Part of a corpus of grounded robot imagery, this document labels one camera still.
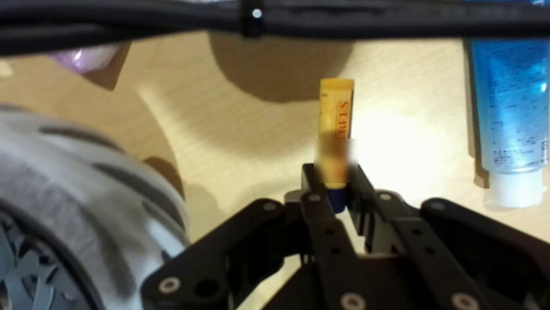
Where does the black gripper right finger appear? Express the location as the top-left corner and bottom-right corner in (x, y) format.
(348, 164), (550, 310)

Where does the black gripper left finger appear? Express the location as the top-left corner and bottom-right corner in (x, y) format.
(142, 164), (367, 310)

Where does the yellow lip balm tube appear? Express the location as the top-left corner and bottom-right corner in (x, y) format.
(319, 78), (355, 214)

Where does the white grey bicycle helmet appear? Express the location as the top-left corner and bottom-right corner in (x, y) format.
(0, 104), (190, 310)

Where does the blue tube white cap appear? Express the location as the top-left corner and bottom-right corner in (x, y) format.
(468, 40), (549, 209)

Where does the pink plastic package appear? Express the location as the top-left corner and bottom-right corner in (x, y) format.
(52, 45), (119, 74)

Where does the black overhead bar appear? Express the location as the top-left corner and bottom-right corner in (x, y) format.
(0, 0), (550, 57)

